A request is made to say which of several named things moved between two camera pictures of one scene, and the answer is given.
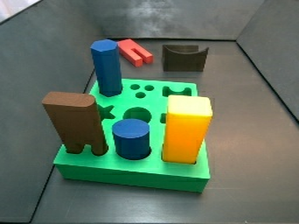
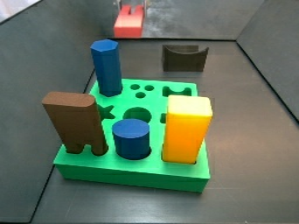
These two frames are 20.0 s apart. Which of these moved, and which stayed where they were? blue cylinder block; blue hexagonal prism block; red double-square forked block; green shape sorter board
Moved: red double-square forked block
Stayed: blue cylinder block; blue hexagonal prism block; green shape sorter board
